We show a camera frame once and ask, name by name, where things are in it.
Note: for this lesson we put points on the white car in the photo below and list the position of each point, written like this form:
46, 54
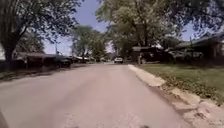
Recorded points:
118, 60

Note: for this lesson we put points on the grey asphalt road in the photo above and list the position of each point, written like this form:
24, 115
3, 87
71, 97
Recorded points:
90, 96

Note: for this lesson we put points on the dark pickup truck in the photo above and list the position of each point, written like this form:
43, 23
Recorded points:
151, 55

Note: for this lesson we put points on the dark parked car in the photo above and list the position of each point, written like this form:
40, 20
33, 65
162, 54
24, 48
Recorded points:
63, 61

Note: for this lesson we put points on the large tree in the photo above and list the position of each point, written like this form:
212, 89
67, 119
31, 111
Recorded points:
150, 20
13, 30

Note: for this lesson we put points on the pale parked vehicle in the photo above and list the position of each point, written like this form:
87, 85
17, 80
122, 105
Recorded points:
191, 55

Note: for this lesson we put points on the low building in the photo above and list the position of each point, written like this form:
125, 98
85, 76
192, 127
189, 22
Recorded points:
31, 58
206, 45

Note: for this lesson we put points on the pale concrete kerb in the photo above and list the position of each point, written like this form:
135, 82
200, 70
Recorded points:
186, 98

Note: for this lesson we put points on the grass lawn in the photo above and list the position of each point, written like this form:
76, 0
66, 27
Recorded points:
196, 76

